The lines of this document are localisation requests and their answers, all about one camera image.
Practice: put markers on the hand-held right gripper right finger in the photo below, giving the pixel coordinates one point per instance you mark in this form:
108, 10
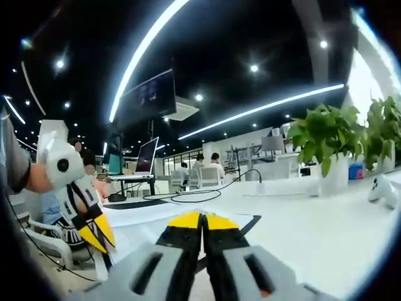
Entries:
279, 276

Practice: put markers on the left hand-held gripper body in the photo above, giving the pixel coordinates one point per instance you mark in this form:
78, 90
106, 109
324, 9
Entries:
67, 163

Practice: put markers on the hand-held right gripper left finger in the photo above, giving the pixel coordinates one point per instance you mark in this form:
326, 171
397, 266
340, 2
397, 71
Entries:
131, 272

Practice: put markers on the person's left hand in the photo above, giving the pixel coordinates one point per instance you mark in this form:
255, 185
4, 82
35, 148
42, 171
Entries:
39, 178

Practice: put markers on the white plastic chair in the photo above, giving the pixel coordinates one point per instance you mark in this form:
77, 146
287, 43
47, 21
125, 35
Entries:
47, 243

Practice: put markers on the teal panel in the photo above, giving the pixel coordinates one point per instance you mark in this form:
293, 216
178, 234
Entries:
116, 164

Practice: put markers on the black laptop stand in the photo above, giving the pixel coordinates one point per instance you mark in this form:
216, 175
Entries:
152, 188

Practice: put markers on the silver laptop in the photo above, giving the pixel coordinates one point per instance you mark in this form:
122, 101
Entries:
146, 156

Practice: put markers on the white mesh office chair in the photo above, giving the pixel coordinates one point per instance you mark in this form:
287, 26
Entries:
209, 177
177, 180
194, 179

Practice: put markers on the white charger plug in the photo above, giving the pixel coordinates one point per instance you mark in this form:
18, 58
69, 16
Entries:
261, 188

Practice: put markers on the small white cube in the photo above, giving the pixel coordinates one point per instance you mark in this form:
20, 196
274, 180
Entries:
314, 191

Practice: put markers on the black hanging monitor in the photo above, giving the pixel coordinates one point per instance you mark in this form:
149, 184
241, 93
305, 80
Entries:
147, 97

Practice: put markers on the white ceiling air conditioner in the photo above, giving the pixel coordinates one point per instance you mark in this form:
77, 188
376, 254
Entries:
183, 109

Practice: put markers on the blue box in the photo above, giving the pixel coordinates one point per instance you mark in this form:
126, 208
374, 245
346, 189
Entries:
356, 172

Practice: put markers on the grey monitor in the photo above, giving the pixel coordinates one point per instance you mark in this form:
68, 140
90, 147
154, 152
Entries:
272, 143

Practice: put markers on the curved ceiling light strip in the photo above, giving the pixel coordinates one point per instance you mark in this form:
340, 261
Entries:
142, 53

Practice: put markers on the white handheld controller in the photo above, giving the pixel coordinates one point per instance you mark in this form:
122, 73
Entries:
383, 191

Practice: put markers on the white shelving unit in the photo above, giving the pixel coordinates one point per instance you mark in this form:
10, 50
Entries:
247, 144

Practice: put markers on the large potted green plant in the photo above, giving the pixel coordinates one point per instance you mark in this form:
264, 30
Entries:
322, 138

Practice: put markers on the straight ceiling light strip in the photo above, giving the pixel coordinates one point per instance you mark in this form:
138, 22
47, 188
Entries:
260, 108

